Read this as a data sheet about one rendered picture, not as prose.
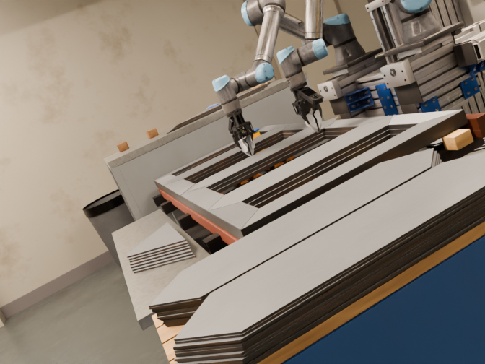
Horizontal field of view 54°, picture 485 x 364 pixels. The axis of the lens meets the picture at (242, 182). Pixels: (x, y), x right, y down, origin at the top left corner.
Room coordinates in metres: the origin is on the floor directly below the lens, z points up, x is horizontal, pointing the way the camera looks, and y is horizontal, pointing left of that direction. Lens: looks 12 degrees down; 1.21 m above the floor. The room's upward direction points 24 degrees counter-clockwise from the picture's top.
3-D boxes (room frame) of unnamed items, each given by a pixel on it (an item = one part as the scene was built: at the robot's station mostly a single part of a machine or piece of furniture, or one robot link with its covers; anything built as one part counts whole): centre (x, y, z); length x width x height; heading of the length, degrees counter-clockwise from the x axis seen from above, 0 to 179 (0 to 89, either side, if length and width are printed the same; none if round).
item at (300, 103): (1.98, -0.37, 1.00); 0.09 x 0.08 x 0.12; 15
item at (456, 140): (1.28, -0.60, 0.79); 0.06 x 0.05 x 0.04; 105
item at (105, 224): (4.48, 1.21, 0.32); 0.52 x 0.51 x 0.64; 107
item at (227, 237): (1.90, 0.21, 0.79); 1.56 x 0.09 x 0.06; 15
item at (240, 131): (2.05, -0.09, 1.01); 0.09 x 0.08 x 0.12; 15
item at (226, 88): (2.06, -0.09, 1.16); 0.09 x 0.08 x 0.11; 129
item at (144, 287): (1.74, 0.41, 0.74); 1.20 x 0.26 x 0.03; 15
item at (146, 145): (3.08, 0.08, 1.03); 1.30 x 0.60 x 0.04; 105
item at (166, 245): (1.60, 0.37, 0.77); 0.45 x 0.20 x 0.04; 15
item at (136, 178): (2.81, 0.01, 0.51); 1.30 x 0.04 x 1.01; 105
